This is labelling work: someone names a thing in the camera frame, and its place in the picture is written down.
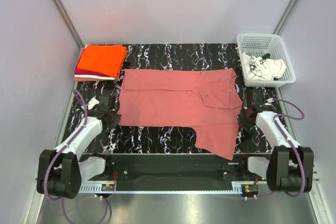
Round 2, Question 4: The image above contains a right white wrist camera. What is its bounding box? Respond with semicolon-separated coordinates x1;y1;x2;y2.
265;98;274;105

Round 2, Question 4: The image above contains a black marble pattern mat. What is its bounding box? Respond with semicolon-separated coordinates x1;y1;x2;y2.
56;43;289;154

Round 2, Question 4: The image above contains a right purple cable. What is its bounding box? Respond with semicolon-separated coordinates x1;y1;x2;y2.
256;98;308;200

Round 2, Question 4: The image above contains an orange folded t-shirt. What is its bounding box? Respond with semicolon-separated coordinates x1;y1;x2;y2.
77;45;127;77

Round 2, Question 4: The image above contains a purple cable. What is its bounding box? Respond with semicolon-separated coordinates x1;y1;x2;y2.
256;98;308;200
43;89;113;223

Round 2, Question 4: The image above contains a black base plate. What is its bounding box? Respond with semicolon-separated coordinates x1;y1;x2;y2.
89;154;267;189

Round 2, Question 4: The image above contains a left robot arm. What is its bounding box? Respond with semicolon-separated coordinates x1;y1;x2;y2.
36;95;121;200

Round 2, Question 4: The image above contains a crimson folded t-shirt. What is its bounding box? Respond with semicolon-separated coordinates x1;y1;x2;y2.
74;47;106;77

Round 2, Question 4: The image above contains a salmon pink t-shirt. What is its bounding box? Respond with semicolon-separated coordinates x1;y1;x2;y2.
119;68;242;160

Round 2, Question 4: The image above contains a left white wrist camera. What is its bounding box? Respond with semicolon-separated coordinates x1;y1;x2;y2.
87;98;99;110

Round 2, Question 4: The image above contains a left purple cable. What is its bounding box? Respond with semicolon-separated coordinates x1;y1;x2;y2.
43;89;113;223

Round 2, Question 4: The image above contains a white plastic basket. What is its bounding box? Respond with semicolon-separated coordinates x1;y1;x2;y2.
237;33;296;88

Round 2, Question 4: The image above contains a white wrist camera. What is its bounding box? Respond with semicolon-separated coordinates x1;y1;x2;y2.
265;98;274;105
87;98;99;110

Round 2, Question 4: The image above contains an aluminium frame rail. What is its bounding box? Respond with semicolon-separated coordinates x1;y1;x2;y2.
34;162;321;185

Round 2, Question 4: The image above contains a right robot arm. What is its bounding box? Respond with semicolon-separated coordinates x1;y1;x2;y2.
237;90;314;198

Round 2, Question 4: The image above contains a light pink folded t-shirt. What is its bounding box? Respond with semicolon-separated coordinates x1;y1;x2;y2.
74;47;116;82

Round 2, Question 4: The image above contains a white slotted cable duct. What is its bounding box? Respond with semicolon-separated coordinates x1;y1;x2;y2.
46;182;244;195

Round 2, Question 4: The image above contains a white printed t-shirt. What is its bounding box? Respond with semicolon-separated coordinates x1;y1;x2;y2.
242;52;287;81

